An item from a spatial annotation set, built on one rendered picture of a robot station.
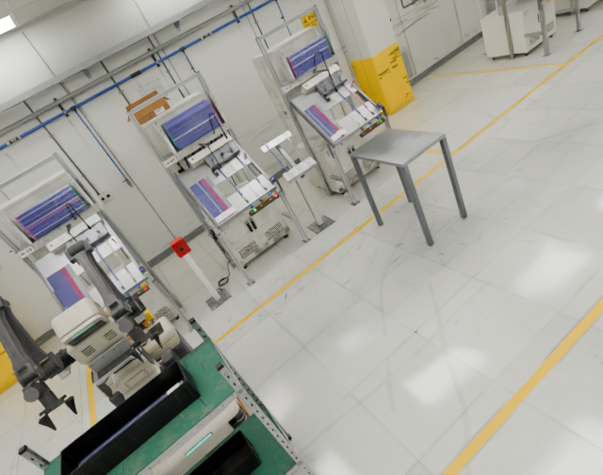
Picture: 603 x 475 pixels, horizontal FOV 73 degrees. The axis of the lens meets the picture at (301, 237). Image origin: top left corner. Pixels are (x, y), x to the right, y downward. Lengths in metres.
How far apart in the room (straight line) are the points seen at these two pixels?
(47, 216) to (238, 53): 3.23
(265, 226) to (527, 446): 3.04
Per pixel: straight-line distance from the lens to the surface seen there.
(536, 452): 2.40
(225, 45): 5.88
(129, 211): 5.65
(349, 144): 4.75
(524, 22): 6.91
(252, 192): 3.96
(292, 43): 4.77
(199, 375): 2.01
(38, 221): 4.09
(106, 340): 2.37
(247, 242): 4.33
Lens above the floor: 2.14
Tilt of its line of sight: 29 degrees down
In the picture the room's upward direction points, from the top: 28 degrees counter-clockwise
